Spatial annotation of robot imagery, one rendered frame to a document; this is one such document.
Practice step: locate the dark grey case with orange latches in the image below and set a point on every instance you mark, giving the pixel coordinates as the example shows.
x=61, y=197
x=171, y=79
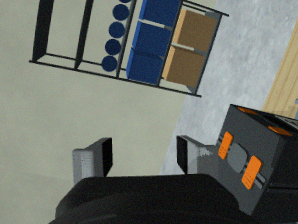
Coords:
x=258, y=163

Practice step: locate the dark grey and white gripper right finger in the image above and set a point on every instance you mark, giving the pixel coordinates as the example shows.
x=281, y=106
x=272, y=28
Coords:
x=194, y=157

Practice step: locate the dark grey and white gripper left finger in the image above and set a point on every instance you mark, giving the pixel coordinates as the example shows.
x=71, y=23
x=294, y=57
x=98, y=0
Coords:
x=95, y=160

